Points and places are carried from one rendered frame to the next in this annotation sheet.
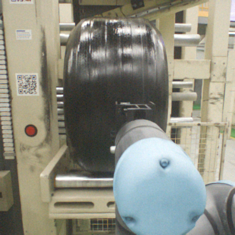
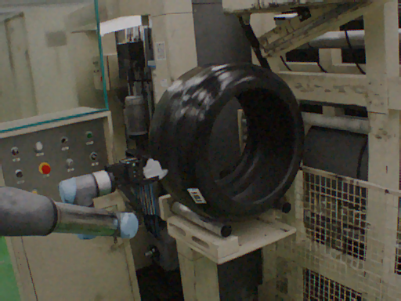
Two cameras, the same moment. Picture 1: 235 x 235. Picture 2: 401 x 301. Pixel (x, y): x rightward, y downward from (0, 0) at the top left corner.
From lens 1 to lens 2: 137 cm
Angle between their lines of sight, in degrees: 58
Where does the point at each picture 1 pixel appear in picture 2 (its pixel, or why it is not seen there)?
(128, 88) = (164, 144)
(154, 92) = (176, 150)
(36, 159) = not seen: hidden behind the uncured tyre
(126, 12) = (295, 25)
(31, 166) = not seen: hidden behind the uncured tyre
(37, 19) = (168, 71)
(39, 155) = not seen: hidden behind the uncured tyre
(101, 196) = (189, 229)
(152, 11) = (318, 22)
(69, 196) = (175, 221)
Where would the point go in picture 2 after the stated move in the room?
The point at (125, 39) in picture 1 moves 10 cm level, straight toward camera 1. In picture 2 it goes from (175, 103) to (146, 108)
